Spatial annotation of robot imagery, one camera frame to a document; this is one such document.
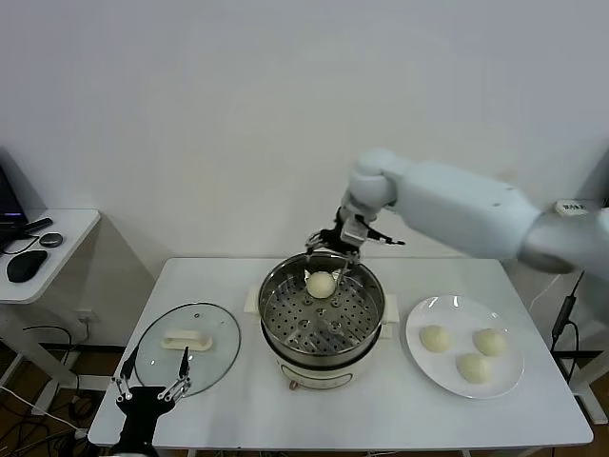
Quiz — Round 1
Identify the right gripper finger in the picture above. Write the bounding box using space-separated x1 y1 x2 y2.
304 230 329 282
335 249 363 287

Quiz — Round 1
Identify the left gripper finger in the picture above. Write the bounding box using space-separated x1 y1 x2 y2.
111 348 140 402
157 346 194 401

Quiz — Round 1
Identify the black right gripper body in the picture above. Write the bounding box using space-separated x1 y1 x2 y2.
319 227 363 256

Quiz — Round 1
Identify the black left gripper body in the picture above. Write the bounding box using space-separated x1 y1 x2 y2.
116 386 180 445

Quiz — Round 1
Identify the white steamed baozi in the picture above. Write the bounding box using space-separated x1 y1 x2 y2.
419 325 451 354
305 270 336 300
472 328 508 357
455 352 493 385

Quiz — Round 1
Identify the glass lid with cream handle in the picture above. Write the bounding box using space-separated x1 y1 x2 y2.
132 302 242 399

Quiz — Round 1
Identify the stainless steel steamer basket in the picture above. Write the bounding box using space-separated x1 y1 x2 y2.
243 251 399 368

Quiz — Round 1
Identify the cream electric cooking pot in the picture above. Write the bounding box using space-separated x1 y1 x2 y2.
259 323 394 393

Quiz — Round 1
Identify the white side table with mouse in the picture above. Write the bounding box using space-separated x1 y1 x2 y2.
0 209 102 396

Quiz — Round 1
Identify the white round plate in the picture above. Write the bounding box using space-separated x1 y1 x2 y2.
404 294 524 400

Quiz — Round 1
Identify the black computer mouse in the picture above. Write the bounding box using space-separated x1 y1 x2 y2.
5 250 49 285

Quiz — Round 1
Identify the dark-screen laptop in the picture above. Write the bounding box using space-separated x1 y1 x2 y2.
0 150 30 242

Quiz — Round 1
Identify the white printed label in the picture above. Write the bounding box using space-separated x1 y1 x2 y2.
554 200 589 218

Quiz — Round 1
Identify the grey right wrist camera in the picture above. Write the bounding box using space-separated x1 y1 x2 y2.
341 216 370 245

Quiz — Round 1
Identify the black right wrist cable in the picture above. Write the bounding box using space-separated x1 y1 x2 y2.
368 230 407 248

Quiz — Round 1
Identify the white floor cable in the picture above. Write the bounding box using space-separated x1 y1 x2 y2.
0 385 83 434

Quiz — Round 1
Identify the black floor cable loop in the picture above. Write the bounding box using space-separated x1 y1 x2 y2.
21 325 75 356

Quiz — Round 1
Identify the thin black desk cable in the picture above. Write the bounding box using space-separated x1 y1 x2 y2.
0 235 39 258

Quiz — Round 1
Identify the white hanging cable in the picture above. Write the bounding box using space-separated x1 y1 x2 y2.
527 270 560 310

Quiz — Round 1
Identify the black cable with adapter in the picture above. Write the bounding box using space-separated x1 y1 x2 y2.
549 270 586 353

